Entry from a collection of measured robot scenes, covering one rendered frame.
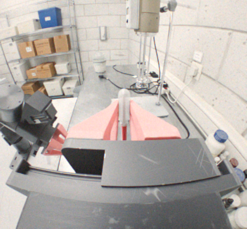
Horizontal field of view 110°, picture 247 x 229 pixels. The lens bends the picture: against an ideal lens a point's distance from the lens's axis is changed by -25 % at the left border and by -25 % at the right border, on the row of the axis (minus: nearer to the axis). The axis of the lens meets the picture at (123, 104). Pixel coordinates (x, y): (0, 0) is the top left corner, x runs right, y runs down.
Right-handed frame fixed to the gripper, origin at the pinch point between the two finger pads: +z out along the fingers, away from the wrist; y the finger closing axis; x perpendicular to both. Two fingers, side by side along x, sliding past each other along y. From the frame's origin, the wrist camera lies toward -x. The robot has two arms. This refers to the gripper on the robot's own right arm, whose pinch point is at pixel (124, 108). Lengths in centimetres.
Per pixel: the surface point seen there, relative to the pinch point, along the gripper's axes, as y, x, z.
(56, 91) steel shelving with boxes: 140, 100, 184
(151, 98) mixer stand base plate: -17, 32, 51
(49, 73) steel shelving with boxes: 140, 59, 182
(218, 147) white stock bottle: -31.7, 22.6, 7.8
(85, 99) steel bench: 25, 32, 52
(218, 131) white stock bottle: -32.5, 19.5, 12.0
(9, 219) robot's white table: 34.7, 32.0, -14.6
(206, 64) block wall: -40, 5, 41
